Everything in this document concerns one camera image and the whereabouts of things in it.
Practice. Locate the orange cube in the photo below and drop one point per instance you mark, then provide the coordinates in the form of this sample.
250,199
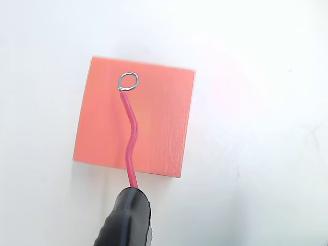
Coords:
159,120

